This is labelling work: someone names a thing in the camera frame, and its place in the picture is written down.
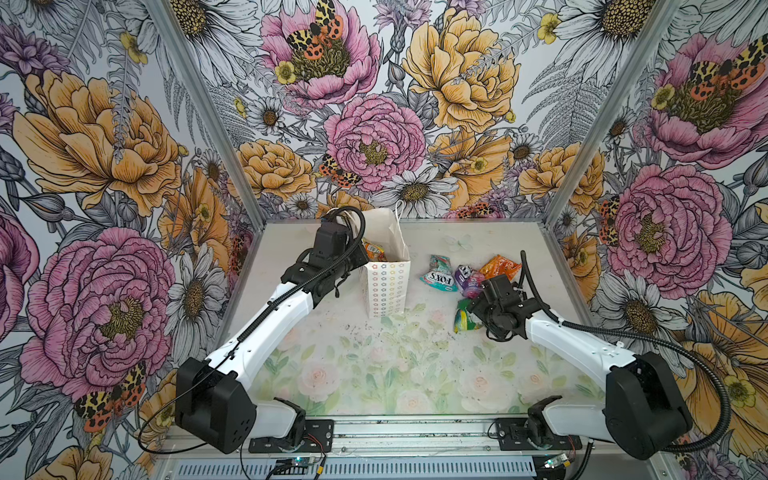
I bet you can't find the green snack packet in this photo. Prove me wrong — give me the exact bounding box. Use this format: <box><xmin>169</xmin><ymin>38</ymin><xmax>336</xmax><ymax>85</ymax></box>
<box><xmin>453</xmin><ymin>298</ymin><xmax>483</xmax><ymax>333</ymax></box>

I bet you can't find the orange snack packet back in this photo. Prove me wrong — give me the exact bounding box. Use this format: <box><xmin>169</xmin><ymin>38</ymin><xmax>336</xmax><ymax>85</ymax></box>
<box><xmin>479</xmin><ymin>255</ymin><xmax>522</xmax><ymax>282</ymax></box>

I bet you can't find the orange snack packet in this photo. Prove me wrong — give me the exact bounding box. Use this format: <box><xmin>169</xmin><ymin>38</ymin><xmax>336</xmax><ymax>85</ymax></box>
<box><xmin>479</xmin><ymin>255</ymin><xmax>522</xmax><ymax>282</ymax></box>
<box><xmin>362</xmin><ymin>239</ymin><xmax>388</xmax><ymax>262</ymax></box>

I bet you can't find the white paper bag with cartoon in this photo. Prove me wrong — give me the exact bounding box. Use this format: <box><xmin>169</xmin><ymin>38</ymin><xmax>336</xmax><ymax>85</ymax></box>
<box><xmin>361</xmin><ymin>208</ymin><xmax>411</xmax><ymax>318</ymax></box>

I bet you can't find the orange snack packet front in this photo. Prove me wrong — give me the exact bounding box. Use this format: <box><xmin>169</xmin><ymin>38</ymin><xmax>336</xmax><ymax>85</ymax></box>
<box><xmin>362</xmin><ymin>239</ymin><xmax>388</xmax><ymax>262</ymax></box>

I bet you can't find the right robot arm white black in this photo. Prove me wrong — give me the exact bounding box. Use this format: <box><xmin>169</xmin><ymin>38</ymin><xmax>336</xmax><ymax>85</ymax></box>
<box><xmin>467</xmin><ymin>275</ymin><xmax>693</xmax><ymax>460</ymax></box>

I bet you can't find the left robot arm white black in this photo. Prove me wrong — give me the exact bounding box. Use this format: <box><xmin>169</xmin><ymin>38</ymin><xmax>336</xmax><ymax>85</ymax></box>
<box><xmin>174</xmin><ymin>207</ymin><xmax>369</xmax><ymax>454</ymax></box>

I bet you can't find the purple candy packet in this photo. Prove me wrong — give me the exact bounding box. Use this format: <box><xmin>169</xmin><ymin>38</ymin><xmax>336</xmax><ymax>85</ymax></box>
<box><xmin>454</xmin><ymin>265</ymin><xmax>485</xmax><ymax>299</ymax></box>

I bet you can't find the teal Fox's candy packet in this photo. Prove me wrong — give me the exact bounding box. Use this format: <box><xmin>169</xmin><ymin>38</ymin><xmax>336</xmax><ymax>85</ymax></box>
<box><xmin>420</xmin><ymin>254</ymin><xmax>458</xmax><ymax>292</ymax></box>

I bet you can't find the right green circuit board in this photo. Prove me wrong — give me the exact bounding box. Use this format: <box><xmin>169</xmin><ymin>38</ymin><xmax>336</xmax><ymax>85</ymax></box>
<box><xmin>542</xmin><ymin>453</ymin><xmax>571</xmax><ymax>469</ymax></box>

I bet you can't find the green circuit board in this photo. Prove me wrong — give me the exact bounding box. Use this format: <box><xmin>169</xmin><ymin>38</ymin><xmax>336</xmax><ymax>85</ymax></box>
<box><xmin>275</xmin><ymin>456</ymin><xmax>321</xmax><ymax>476</ymax></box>
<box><xmin>542</xmin><ymin>453</ymin><xmax>571</xmax><ymax>469</ymax></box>

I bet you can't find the left green circuit board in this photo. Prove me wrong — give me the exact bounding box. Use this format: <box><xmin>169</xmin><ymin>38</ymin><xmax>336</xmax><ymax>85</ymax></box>
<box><xmin>275</xmin><ymin>456</ymin><xmax>321</xmax><ymax>476</ymax></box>

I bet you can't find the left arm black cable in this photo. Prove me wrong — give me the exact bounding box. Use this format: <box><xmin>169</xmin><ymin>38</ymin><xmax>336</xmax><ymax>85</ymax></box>
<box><xmin>136</xmin><ymin>206</ymin><xmax>367</xmax><ymax>455</ymax></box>

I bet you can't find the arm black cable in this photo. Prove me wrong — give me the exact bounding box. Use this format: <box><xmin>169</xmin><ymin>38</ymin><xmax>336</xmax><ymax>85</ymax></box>
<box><xmin>518</xmin><ymin>250</ymin><xmax>733</xmax><ymax>454</ymax></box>
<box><xmin>136</xmin><ymin>206</ymin><xmax>367</xmax><ymax>455</ymax></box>

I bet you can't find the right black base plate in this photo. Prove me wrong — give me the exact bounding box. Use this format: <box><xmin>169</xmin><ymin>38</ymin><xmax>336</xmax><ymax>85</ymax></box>
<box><xmin>487</xmin><ymin>417</ymin><xmax>583</xmax><ymax>452</ymax></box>

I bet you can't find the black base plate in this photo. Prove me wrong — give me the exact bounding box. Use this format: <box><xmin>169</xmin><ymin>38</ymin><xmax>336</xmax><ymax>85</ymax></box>
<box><xmin>487</xmin><ymin>417</ymin><xmax>583</xmax><ymax>452</ymax></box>
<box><xmin>247</xmin><ymin>419</ymin><xmax>335</xmax><ymax>455</ymax></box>

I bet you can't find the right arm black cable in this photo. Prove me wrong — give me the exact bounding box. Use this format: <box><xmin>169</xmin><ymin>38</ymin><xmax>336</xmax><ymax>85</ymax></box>
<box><xmin>518</xmin><ymin>250</ymin><xmax>733</xmax><ymax>454</ymax></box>

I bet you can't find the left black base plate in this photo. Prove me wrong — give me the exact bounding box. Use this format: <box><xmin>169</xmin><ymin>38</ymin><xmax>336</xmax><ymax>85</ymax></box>
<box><xmin>247</xmin><ymin>419</ymin><xmax>335</xmax><ymax>455</ymax></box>

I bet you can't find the aluminium front rail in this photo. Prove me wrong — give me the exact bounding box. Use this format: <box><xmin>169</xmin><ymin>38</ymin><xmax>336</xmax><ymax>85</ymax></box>
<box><xmin>160</xmin><ymin>402</ymin><xmax>608</xmax><ymax>457</ymax></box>

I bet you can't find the white vented cable duct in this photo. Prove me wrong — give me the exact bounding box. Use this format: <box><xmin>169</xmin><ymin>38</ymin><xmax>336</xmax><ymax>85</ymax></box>
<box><xmin>166</xmin><ymin>456</ymin><xmax>536</xmax><ymax>479</ymax></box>

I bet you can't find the left aluminium frame post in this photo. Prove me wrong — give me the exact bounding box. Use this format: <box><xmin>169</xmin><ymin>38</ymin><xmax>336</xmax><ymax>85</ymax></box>
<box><xmin>147</xmin><ymin>1</ymin><xmax>266</xmax><ymax>233</ymax></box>

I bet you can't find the aluminium frame post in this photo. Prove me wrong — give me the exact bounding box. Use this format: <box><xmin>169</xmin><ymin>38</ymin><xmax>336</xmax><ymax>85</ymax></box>
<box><xmin>147</xmin><ymin>1</ymin><xmax>266</xmax><ymax>233</ymax></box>
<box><xmin>544</xmin><ymin>1</ymin><xmax>680</xmax><ymax>229</ymax></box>

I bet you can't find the right aluminium frame post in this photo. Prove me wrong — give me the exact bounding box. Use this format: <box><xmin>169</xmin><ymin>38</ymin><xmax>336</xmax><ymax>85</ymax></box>
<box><xmin>544</xmin><ymin>1</ymin><xmax>680</xmax><ymax>229</ymax></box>

